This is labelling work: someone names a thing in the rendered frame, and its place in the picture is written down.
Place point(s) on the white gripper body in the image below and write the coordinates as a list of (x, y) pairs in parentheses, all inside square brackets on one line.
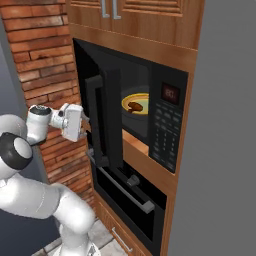
[(72, 122)]

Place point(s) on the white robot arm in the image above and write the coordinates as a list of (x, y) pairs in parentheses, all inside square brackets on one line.
[(30, 196)]

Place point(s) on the black microwave door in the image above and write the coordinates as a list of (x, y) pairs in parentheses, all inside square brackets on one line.
[(106, 116)]

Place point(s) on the black microwave oven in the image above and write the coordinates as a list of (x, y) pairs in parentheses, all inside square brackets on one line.
[(133, 103)]

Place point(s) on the brown chicken drumstick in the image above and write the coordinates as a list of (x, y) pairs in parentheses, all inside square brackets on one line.
[(135, 107)]

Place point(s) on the yellow plate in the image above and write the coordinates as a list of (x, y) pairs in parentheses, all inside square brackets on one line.
[(135, 103)]

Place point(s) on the grey oven knob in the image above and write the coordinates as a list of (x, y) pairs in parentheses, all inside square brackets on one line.
[(133, 180)]

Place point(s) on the wooden drawer front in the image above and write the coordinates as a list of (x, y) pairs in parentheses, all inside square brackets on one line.
[(116, 231)]

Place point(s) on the wooden cupboard door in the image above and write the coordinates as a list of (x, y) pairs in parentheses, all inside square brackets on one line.
[(85, 11), (160, 20)]

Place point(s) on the black wall oven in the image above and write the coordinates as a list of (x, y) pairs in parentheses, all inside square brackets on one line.
[(133, 206)]

